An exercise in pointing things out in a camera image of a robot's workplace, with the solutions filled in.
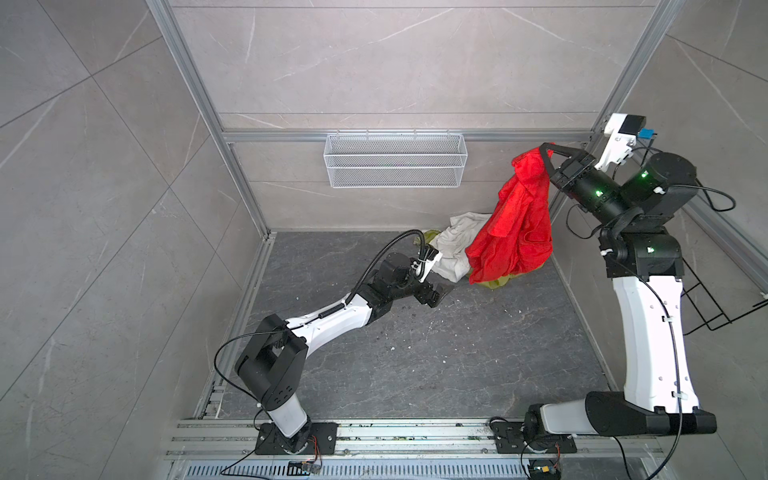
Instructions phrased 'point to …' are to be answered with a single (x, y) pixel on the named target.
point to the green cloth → (491, 281)
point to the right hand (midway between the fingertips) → (538, 145)
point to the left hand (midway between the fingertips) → (442, 269)
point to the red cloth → (520, 237)
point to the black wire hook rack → (699, 309)
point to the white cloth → (453, 264)
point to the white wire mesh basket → (395, 160)
